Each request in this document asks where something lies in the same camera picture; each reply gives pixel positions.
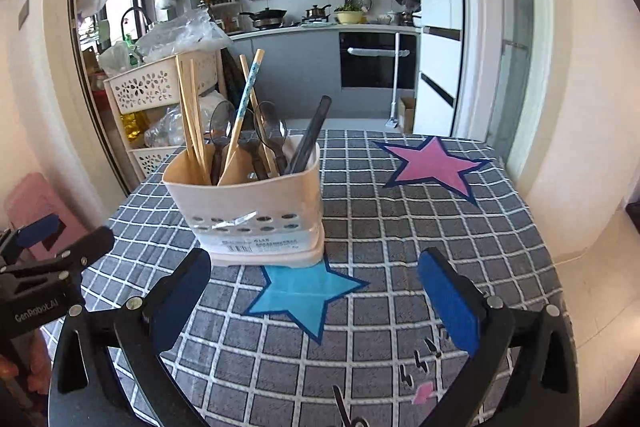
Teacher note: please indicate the cardboard box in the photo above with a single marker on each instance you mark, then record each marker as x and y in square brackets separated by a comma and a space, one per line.
[406, 110]

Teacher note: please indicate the yellow bowl with greens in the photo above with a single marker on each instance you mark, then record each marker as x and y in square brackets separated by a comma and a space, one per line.
[348, 14]

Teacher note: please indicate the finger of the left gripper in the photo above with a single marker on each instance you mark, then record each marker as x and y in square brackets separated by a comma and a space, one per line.
[87, 250]
[37, 231]

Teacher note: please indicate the blue patterned chopstick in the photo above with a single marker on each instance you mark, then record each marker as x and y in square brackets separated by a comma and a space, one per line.
[250, 81]

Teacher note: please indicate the person left hand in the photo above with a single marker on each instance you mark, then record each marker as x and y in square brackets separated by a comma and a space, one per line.
[39, 366]

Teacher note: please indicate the cooking pot with lid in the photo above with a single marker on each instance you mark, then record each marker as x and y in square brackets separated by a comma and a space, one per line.
[317, 14]

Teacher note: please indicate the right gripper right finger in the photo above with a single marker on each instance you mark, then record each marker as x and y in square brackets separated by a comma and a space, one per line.
[543, 387]

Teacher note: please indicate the bamboo chopstick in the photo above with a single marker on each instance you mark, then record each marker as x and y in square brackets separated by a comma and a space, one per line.
[258, 123]
[196, 125]
[183, 74]

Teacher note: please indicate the grey checkered star tablecloth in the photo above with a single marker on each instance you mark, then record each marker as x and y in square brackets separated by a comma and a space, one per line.
[352, 340]

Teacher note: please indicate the clear plastic bags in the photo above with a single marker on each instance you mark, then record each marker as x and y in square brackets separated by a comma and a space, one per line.
[194, 30]

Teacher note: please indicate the beige tiered storage cart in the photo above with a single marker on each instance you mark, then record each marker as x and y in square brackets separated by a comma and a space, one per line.
[152, 87]

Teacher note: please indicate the black built-in oven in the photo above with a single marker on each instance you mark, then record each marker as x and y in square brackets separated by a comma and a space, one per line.
[368, 60]

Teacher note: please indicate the white refrigerator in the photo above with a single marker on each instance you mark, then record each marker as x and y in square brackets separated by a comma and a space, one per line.
[439, 67]

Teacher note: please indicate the pink plastic stool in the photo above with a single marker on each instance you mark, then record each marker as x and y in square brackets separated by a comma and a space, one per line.
[34, 198]

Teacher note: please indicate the metal spoon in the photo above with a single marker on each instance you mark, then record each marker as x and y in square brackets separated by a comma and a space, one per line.
[220, 128]
[275, 134]

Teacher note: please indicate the beige plastic utensil holder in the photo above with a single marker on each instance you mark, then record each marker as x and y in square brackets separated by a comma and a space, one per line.
[243, 222]

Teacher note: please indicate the white mop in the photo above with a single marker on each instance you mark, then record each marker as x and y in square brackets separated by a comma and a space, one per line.
[392, 122]

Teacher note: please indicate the black utensil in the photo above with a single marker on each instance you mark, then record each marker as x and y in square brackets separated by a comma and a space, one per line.
[306, 145]

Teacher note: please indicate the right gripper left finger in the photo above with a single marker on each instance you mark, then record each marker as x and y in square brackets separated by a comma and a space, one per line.
[85, 389]

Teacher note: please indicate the black kitchen faucet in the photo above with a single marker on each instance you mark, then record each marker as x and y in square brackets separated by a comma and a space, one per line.
[134, 23]

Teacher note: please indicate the black wok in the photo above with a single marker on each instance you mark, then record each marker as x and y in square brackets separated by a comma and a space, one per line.
[266, 19]

